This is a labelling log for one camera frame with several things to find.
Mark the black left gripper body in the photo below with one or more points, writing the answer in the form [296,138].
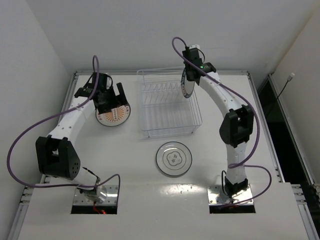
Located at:
[110,103]

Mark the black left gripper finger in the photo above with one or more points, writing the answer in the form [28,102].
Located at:
[105,108]
[122,99]

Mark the dark green rimmed plate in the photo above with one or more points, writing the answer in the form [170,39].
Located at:
[187,87]

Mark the orange sunburst plate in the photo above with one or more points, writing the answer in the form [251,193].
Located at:
[115,117]

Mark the white plate flower outline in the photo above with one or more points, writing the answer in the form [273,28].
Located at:
[173,159]

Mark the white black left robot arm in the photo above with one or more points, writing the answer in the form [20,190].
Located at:
[56,154]

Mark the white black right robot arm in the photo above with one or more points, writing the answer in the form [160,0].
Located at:
[238,119]

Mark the white wire dish rack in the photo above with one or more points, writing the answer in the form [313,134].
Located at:
[164,110]

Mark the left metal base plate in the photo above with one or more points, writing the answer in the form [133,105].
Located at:
[105,195]

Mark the metal base plate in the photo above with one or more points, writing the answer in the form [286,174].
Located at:
[105,195]
[216,197]

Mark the black cable white plug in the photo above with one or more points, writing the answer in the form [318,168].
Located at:
[289,78]

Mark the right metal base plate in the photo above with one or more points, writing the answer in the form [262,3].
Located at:
[216,197]

